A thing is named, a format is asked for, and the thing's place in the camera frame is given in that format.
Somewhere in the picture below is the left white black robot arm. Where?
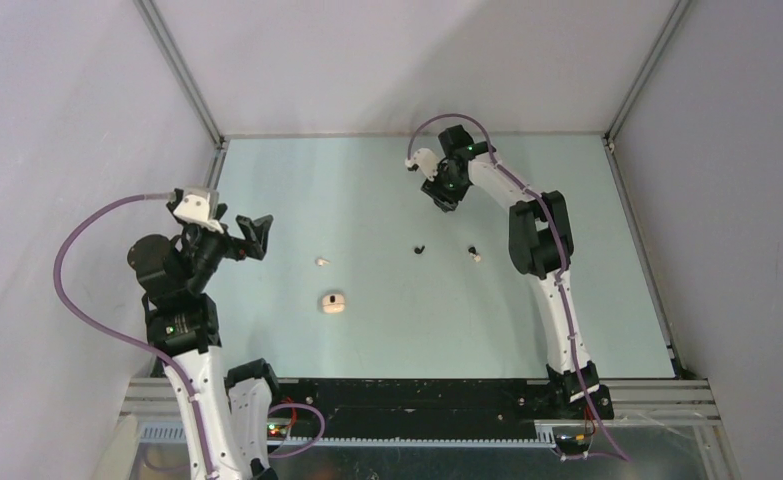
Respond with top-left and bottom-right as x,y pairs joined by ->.
127,215 -> 283,479

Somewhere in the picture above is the left controller board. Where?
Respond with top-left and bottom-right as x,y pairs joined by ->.
266,423 -> 291,441

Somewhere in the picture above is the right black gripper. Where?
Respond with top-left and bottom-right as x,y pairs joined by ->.
422,160 -> 470,212

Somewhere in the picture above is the white earbud charging case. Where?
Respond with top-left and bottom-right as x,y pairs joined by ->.
321,293 -> 346,314

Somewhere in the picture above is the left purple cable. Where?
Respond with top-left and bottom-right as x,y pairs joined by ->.
53,193 -> 217,480

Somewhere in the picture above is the right controller board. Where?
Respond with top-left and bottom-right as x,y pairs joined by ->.
554,433 -> 594,461

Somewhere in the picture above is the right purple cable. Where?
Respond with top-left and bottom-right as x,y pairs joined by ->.
406,113 -> 634,465

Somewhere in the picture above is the purple cable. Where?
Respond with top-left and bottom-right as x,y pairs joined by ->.
406,113 -> 634,465
53,193 -> 217,480

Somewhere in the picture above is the white slotted cable duct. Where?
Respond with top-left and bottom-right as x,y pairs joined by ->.
139,422 -> 556,448

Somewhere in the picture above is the black and white earbud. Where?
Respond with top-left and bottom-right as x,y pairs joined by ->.
468,246 -> 482,262

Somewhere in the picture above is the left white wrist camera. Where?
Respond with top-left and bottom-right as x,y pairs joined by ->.
167,187 -> 224,233

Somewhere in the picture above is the controller board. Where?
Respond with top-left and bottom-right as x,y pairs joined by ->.
554,433 -> 594,461
266,423 -> 291,441

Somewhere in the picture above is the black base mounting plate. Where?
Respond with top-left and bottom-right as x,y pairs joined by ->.
258,377 -> 615,441

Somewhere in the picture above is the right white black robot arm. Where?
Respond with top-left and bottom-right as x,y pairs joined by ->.
405,125 -> 607,420

